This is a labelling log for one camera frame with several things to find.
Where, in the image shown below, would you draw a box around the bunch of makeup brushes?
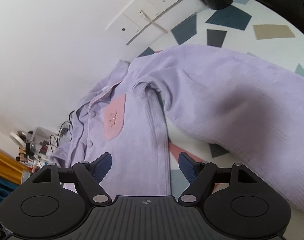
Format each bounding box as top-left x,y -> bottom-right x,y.
15,147 -> 30,163

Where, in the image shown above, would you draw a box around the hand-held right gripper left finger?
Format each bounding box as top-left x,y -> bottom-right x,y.
30,152 -> 112,205

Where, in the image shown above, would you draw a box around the round white mirror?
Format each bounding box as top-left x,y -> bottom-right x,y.
10,131 -> 26,147

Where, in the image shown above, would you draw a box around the lavender pajama top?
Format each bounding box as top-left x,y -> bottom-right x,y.
49,44 -> 304,214

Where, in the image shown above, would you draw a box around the clear plastic organiser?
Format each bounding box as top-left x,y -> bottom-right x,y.
28,127 -> 58,155

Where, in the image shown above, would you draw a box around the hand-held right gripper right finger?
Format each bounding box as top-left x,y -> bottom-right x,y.
177,152 -> 258,205

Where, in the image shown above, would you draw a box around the black cables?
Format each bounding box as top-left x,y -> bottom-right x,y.
49,110 -> 76,153

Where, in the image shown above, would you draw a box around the white network cable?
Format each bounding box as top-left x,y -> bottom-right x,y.
139,10 -> 170,34

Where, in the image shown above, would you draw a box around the geometric patterned table mat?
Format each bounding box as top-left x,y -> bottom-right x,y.
137,0 -> 304,200

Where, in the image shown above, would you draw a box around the teal curtain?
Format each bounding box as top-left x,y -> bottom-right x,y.
0,175 -> 20,205

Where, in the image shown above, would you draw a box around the orange curtain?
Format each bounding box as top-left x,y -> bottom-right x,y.
0,145 -> 25,185

